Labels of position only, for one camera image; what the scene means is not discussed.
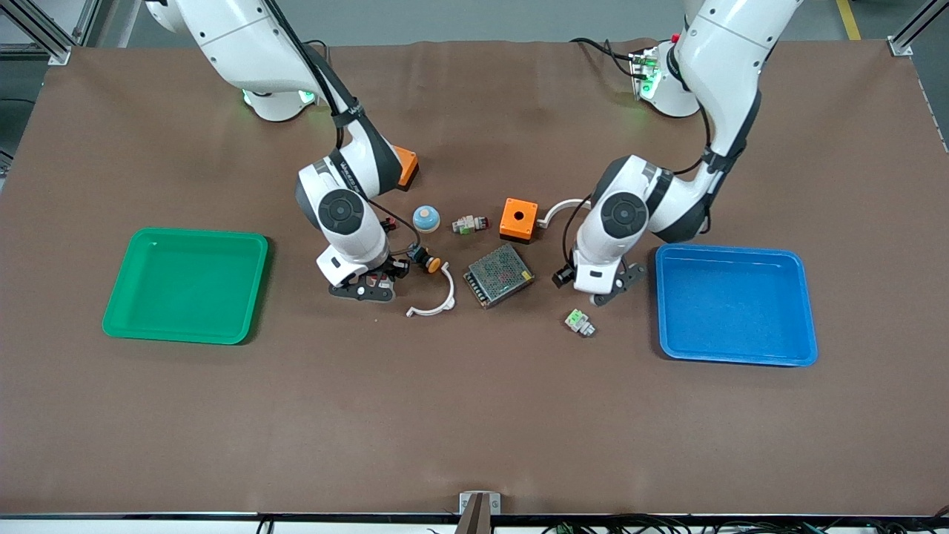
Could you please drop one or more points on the blue plastic tray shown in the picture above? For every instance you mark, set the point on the blue plastic tray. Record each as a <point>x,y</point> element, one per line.
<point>734,308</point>

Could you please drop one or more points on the white curved plastic clamp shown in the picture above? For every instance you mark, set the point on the white curved plastic clamp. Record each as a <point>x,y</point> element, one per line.
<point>449,300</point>
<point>554,205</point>

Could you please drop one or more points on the metal table edge bracket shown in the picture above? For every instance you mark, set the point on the metal table edge bracket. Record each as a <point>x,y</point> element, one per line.
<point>480,512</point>

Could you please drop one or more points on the orange button box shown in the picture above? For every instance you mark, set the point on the orange button box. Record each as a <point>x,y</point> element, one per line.
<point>515,226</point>
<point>406,167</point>

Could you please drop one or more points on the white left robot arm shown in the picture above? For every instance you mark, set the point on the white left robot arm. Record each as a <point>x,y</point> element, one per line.
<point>726,52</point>

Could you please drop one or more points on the yellow pushbutton switch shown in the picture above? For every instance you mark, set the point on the yellow pushbutton switch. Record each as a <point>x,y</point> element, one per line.
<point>434,264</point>

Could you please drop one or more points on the perforated metal power supply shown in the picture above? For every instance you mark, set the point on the perforated metal power supply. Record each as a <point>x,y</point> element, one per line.
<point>499,276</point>

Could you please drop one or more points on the green plastic tray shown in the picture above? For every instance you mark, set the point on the green plastic tray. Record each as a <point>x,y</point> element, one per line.
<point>185,289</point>

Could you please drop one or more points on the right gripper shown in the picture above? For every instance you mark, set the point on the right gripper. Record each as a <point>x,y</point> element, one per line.
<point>398,268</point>

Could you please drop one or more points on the small green white connector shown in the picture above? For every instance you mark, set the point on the small green white connector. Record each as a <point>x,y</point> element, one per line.
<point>468,224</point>

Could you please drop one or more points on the green pushbutton switch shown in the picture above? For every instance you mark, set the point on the green pushbutton switch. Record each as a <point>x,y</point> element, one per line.
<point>578,322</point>

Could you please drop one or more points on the brown table mat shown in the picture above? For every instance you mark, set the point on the brown table mat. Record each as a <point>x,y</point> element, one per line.
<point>222,415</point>

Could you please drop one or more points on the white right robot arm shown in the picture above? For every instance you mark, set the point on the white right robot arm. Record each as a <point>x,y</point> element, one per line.
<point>341,215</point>

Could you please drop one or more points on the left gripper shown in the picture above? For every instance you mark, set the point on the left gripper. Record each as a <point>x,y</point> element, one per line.
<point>560,277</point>

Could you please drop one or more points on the aluminium frame profile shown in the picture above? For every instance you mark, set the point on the aluminium frame profile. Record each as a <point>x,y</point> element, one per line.
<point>52,44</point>
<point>908,37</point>

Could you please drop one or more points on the blue dome buzzer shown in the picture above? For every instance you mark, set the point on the blue dome buzzer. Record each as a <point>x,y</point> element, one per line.
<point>426,219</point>

